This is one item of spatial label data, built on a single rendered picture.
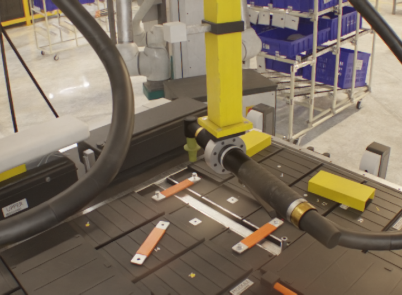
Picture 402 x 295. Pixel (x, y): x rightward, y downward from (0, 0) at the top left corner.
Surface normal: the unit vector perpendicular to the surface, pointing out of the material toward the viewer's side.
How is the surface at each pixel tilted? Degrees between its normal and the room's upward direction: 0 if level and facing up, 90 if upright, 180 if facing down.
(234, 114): 90
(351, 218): 0
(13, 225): 44
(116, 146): 37
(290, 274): 0
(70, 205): 73
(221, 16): 90
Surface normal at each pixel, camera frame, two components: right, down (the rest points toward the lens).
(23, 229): 0.46, 0.21
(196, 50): 0.33, 0.42
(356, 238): -0.23, -0.33
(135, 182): -0.04, -0.89
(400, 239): -0.04, -0.22
